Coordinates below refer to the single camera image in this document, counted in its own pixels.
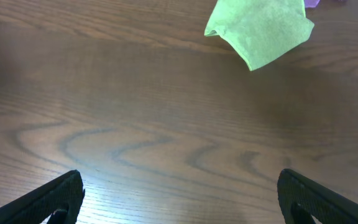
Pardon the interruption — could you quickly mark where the crumpled olive green cloth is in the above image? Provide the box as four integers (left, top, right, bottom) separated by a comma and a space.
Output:
204, 0, 314, 71

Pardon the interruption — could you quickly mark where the crumpled purple cloth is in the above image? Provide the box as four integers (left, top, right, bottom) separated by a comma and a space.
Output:
303, 0, 347, 9

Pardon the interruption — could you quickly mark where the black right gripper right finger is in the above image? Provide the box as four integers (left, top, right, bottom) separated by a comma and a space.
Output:
277, 169, 358, 224

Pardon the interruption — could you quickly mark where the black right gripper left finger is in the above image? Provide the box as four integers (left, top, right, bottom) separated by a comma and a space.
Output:
0, 170, 85, 224

